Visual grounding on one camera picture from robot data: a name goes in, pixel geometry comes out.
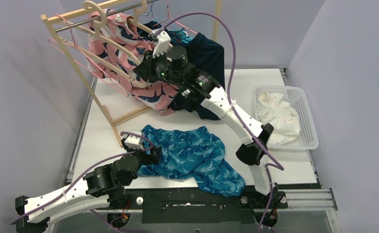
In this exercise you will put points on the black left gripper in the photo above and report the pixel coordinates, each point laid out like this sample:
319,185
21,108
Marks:
154,154

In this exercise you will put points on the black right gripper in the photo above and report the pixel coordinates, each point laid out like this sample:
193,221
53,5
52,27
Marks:
146,69

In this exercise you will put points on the blue shark print shorts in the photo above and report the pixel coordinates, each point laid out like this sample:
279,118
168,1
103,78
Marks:
196,154

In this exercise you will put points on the wooden hanger front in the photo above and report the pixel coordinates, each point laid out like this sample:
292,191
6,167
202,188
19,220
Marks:
89,20

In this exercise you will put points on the white shorts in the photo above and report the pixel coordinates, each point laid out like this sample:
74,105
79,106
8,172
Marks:
284,119

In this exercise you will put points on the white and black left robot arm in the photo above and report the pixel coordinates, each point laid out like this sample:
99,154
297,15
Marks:
101,186

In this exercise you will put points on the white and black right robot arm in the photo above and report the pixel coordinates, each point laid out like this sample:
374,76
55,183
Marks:
173,67

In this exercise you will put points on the pink floral shorts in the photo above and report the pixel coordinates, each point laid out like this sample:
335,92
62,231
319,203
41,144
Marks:
118,61

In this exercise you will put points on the navy blue shorts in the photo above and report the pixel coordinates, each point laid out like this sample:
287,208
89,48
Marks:
206,55

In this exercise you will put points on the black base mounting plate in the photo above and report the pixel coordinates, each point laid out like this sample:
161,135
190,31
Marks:
191,205

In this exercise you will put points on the white plastic basket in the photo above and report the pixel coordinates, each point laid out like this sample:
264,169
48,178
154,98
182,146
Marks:
307,139

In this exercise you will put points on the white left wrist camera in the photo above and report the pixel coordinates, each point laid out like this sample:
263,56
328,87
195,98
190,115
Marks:
130,141

